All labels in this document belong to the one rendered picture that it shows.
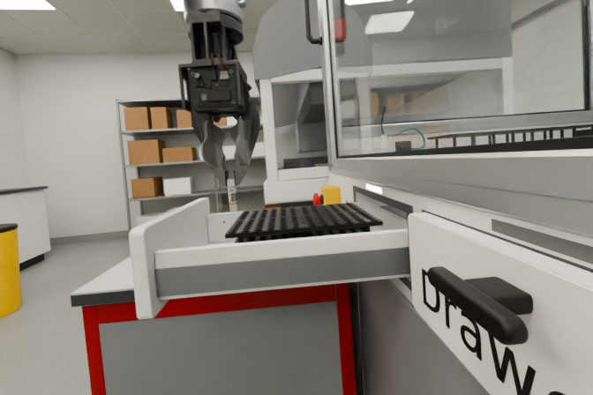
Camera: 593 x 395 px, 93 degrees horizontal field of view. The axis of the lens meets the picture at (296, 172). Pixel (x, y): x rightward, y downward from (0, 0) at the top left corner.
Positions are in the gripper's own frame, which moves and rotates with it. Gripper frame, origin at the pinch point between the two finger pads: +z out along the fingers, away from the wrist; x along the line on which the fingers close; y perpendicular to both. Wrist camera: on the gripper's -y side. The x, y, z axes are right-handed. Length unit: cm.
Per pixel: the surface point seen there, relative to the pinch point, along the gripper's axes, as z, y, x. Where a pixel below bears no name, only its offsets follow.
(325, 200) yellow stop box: 10.2, -37.1, 16.9
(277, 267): 11.7, 5.8, 6.0
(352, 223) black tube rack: 7.9, 1.2, 16.7
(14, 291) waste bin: 82, -170, -211
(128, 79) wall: -143, -394, -234
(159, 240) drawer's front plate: 7.4, 4.3, -9.1
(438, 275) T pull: 6.9, 21.8, 18.3
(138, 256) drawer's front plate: 8.2, 8.1, -9.8
